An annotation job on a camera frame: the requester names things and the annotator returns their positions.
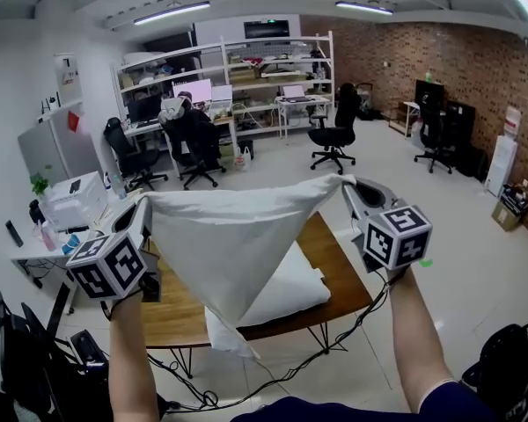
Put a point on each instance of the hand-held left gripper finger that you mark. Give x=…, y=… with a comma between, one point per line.
x=145, y=220

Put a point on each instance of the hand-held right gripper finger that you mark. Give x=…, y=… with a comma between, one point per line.
x=351, y=202

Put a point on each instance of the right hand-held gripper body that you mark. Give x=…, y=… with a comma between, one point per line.
x=396, y=235

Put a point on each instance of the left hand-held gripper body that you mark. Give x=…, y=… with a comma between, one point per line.
x=110, y=266

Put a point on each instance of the white pillowcase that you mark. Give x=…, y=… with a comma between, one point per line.
x=229, y=244

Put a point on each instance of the white pillow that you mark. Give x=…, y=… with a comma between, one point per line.
x=290, y=288

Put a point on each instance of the person's left forearm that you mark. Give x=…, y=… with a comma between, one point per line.
x=132, y=358

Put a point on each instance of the person's right forearm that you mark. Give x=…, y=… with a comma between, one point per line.
x=418, y=336

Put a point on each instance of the black wrist band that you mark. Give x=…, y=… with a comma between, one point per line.
x=131, y=296

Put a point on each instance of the clear water bottle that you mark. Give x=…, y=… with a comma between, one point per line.
x=119, y=188

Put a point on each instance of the blue spray bottle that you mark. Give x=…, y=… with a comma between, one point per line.
x=107, y=182

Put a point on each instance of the pink packet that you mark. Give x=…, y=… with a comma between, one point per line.
x=48, y=237

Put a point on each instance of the white printer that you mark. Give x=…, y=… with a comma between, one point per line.
x=77, y=205

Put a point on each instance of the empty black office chair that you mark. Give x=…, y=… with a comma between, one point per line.
x=125, y=152

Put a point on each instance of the black office chair with armrests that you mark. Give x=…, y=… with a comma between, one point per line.
x=339, y=132

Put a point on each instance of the black phone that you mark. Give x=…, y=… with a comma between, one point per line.
x=75, y=186

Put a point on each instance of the white side desk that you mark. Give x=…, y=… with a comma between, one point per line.
x=31, y=253

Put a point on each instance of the wooden table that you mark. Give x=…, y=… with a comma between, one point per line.
x=176, y=315

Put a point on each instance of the black occupied office chair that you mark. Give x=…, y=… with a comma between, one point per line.
x=198, y=147

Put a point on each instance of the black mug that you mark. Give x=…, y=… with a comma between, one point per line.
x=36, y=213

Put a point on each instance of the white office desk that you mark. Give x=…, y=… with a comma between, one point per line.
x=134, y=129

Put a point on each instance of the black remote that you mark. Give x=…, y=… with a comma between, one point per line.
x=14, y=234

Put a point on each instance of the grey refrigerator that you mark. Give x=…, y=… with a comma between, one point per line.
x=66, y=152

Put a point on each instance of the black office chair by monitor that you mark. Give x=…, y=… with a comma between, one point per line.
x=433, y=134

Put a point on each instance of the green potted plant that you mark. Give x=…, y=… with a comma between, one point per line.
x=39, y=185

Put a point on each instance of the dark computer monitor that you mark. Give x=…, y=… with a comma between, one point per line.
x=144, y=109

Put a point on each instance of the small white table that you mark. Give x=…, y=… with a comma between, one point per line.
x=303, y=101

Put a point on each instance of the open cardboard box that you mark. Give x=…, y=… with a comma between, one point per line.
x=508, y=213

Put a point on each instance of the white plastic bag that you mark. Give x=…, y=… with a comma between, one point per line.
x=243, y=161

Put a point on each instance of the narrow white desk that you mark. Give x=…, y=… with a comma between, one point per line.
x=410, y=104

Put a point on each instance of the black trash bin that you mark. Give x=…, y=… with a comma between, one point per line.
x=248, y=144

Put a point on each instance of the red paper sticker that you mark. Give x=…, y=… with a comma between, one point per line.
x=73, y=121

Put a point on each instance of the black equipment stand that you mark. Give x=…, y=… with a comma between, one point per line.
x=26, y=358

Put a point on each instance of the silver laptop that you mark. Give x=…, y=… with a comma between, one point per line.
x=294, y=91

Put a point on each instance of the white water dispenser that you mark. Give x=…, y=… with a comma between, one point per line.
x=501, y=165

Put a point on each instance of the black cabinet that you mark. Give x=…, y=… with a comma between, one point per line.
x=464, y=125

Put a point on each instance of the black standing monitor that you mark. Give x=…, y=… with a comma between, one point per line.
x=429, y=92

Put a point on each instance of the pink lit monitor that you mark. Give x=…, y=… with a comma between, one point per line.
x=193, y=89

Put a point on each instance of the white laptop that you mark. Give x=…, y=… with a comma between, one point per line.
x=222, y=94

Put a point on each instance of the black chair with mesh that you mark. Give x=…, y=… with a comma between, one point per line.
x=510, y=367

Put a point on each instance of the person's dark navy shirt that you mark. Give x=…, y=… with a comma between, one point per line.
x=356, y=407

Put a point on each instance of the white shelving unit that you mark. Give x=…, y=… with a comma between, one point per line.
x=223, y=60

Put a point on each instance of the white wall poster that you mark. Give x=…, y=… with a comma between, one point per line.
x=68, y=79

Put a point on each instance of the black wall screen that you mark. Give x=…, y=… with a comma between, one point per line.
x=266, y=29

